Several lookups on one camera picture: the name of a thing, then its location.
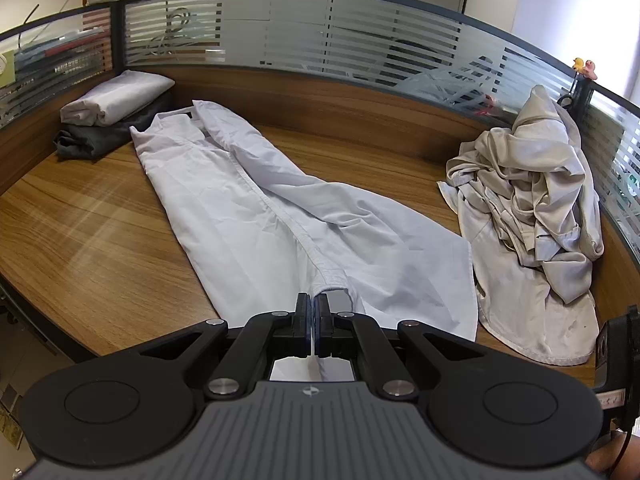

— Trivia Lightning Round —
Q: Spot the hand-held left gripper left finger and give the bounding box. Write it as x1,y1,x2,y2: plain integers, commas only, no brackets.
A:
136,293,314,402

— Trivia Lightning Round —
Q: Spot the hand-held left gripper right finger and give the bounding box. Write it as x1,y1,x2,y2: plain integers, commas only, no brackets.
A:
314,293,490,402

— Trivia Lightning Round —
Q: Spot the white short-sleeved shirt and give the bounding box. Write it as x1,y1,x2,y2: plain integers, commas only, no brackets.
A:
129,100,479,382

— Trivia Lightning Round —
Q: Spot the person's right hand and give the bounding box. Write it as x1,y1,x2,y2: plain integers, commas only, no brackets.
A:
585,434,640,480

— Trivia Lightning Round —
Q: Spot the beige crumpled garment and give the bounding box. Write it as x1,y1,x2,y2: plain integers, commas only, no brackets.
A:
436,84,607,367

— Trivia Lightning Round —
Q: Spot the black partition clamp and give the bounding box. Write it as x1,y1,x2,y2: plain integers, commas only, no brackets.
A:
556,71,594,112

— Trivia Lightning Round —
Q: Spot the folded dark grey garment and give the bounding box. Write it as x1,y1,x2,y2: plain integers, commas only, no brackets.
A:
53,96,174,162

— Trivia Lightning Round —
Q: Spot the folded white garment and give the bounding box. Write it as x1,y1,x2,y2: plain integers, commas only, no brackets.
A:
60,69,177,128

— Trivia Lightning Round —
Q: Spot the striped frosted glass partition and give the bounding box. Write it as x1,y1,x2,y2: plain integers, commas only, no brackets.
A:
0,0,640,257

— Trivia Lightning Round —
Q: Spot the black cable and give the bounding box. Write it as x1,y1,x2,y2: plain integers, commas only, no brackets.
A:
606,427,635,480

